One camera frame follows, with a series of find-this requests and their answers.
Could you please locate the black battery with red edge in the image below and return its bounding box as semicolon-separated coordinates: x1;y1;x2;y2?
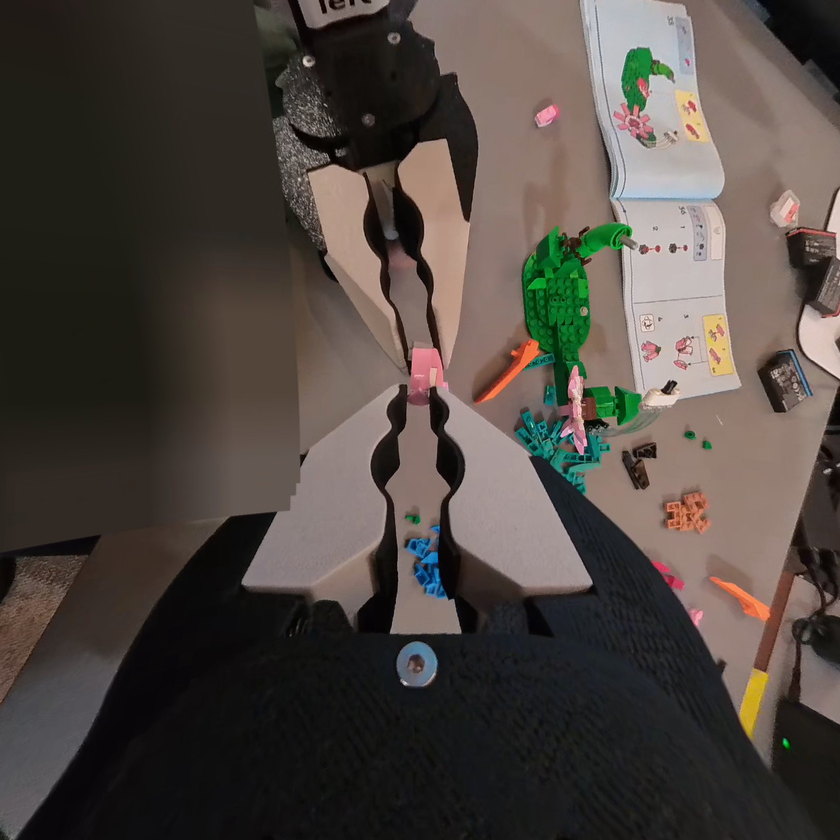
785;226;838;269

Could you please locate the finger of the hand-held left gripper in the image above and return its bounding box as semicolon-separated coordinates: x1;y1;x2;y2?
307;164;409;371
394;140;471;365

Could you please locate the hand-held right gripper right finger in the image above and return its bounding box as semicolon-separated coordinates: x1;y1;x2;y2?
433;386;596;632

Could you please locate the black cable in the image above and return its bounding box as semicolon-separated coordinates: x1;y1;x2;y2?
789;609;840;704

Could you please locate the green lego plant build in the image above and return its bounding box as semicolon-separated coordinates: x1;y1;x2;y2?
521;222;681;455

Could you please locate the pile of teal lego pieces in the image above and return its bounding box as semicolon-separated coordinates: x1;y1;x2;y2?
513;407;613;494

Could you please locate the orange lego leaf piece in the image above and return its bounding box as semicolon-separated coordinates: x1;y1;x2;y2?
473;339;541;404
709;575;771;622

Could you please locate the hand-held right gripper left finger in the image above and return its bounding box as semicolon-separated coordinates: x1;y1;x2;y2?
240;384;410;629

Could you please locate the black power box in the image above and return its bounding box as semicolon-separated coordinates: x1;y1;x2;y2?
770;698;840;803

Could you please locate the pile of tan lego pieces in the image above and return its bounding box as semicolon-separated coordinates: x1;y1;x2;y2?
663;491;712;534

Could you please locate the pile of blue lego pieces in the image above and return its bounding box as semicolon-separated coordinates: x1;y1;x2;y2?
403;521;455;602

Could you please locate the lego instruction booklet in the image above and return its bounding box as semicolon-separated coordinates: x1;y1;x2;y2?
580;0;744;396

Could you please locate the black battery with blue edge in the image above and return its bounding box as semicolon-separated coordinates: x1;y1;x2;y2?
757;349;815;413

